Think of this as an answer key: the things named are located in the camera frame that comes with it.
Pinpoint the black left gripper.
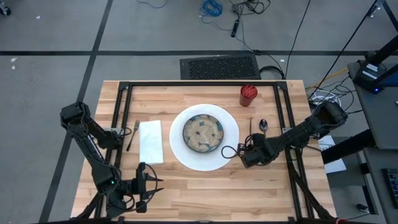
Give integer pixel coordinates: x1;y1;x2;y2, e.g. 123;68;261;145
126;161;165;214

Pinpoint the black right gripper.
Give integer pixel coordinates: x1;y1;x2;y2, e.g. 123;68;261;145
238;134;274;169

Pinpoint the white cloth napkin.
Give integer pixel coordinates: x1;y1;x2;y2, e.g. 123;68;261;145
138;119;165;166

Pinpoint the white round woven placemat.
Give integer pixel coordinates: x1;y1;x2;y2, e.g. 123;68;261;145
169;103;240;172

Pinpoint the silver fork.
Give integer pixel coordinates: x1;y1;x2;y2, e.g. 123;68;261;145
126;119;141;152

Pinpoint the red ribbed cup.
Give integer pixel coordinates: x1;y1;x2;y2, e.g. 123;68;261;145
239;84;259;108

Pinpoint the patterned ceramic bowl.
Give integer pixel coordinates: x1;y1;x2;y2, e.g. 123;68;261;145
182;114;224;154

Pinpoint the white paper sheet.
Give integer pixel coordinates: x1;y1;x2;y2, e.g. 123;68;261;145
317;135;348;174

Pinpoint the black desk leg beam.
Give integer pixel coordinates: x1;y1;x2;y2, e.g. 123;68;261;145
321;129;376;165

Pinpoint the dark grey desk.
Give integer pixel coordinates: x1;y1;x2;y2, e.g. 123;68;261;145
362;147;398;224

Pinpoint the black power adapter stick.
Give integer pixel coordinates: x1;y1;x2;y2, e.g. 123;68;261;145
230;19;241;38

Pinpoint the black box with blue light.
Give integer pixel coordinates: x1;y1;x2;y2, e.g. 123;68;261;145
353;60;398;94

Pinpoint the black keyboard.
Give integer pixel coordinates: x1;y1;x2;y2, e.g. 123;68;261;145
381;168;398;210

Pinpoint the black tripod leg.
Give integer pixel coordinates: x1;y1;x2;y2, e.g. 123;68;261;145
379;0;398;32

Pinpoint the black caster wheel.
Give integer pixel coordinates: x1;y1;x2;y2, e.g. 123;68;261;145
0;2;12;17

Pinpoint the black coiled cable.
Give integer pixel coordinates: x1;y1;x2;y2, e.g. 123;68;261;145
259;65;287;80

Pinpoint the black aluminium table frame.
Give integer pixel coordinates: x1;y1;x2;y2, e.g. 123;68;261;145
74;80;338;222

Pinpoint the white looped cable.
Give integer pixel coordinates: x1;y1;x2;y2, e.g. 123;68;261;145
310;89;342;108

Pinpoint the yellow cable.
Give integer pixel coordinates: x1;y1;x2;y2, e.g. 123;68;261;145
306;67;349;91

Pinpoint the long black cable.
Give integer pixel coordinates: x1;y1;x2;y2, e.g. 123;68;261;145
308;0;381;100
284;0;312;79

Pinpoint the black tangled cable bundle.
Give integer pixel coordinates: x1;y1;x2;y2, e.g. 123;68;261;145
229;0;272;19

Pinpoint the blue coiled cable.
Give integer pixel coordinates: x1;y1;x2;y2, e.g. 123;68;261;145
198;0;224;24

